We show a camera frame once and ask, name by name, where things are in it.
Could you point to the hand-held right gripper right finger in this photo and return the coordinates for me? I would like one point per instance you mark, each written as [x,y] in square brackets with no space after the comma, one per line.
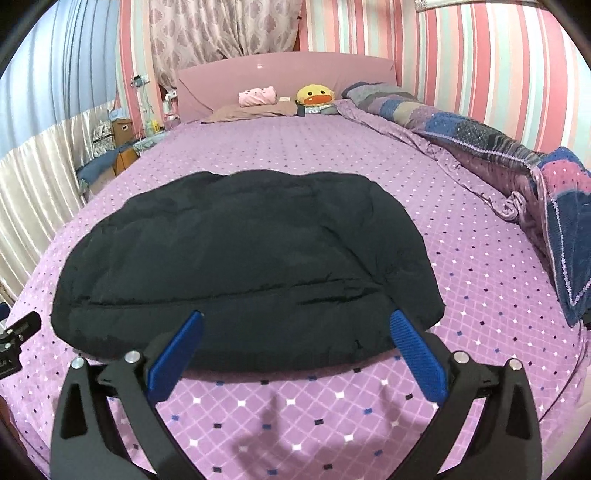
[418,357]

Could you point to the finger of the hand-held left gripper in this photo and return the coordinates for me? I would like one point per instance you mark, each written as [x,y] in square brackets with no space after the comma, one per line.
[25,325]
[3,310]

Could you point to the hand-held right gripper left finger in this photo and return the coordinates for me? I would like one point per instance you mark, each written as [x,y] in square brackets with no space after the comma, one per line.
[178,355]

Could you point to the black jacket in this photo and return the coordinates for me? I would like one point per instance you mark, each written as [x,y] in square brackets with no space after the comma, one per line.
[231,254]

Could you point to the bed with purple dotted sheet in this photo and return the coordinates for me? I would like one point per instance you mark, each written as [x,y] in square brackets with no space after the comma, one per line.
[461,300]

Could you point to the white satin curtain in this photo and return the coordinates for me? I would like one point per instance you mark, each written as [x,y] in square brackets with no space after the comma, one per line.
[37,184]

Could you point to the blue cloth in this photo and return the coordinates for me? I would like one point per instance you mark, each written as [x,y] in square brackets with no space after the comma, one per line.
[99,164]

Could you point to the brown wooden cabinet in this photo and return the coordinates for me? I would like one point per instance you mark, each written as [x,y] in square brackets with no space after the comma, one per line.
[125,161]

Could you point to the cardboard box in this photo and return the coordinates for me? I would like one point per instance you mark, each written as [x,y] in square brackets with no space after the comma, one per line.
[122,133]

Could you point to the nightstand with pale green cover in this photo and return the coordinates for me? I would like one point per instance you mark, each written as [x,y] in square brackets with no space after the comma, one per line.
[147,143]

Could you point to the patchwork quilt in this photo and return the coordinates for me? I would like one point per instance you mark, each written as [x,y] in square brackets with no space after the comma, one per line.
[485,134]

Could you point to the blue curtain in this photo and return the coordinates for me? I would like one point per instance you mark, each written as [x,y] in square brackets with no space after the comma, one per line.
[55,78]

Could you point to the brown pillow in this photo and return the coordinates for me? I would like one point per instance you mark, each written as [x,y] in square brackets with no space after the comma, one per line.
[249,113]

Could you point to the pink plush toy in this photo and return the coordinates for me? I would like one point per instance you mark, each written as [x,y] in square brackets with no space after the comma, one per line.
[257,97]

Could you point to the yellow duck plush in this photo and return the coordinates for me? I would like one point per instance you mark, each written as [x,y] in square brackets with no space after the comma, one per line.
[315,96]

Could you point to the pink headboard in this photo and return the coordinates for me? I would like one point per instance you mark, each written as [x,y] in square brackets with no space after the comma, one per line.
[295,74]

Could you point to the patterned pink curtain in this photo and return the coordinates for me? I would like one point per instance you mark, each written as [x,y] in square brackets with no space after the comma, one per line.
[221,32]

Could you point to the wall socket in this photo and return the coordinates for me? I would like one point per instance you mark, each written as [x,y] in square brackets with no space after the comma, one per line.
[140,80]

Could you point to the framed wall picture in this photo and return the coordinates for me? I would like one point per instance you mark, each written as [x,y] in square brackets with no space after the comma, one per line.
[438,3]

